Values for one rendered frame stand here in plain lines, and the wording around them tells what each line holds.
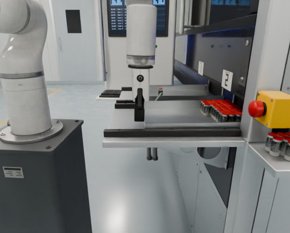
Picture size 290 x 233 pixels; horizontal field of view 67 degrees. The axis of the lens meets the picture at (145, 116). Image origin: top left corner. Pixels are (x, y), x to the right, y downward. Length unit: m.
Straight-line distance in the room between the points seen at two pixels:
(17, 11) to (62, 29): 5.76
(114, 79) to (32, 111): 0.96
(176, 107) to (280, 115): 0.45
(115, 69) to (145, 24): 1.00
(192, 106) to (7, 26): 0.67
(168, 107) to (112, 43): 0.82
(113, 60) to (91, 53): 4.66
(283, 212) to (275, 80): 0.43
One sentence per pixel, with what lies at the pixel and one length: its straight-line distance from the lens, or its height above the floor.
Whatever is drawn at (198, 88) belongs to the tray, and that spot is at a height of 0.89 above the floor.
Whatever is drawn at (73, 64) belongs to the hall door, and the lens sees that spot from 6.39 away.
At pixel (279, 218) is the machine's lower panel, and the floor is 0.61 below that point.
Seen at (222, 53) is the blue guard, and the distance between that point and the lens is 0.86.
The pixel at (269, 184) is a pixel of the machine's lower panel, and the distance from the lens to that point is 0.77.
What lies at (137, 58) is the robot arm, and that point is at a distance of 0.63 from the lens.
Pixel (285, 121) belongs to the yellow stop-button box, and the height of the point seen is 0.98.
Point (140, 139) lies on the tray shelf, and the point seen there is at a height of 0.88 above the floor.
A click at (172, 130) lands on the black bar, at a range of 0.64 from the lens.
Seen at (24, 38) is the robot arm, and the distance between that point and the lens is 0.79.
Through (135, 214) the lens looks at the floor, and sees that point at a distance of 1.68.
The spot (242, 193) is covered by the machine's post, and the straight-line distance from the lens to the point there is 0.76.
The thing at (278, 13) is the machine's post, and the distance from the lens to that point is 0.63.
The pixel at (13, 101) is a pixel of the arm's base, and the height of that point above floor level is 0.98.
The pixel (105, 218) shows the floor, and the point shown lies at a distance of 1.67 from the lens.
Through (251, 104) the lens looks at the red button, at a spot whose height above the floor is 1.01.
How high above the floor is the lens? 1.15
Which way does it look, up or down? 19 degrees down
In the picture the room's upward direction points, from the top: straight up
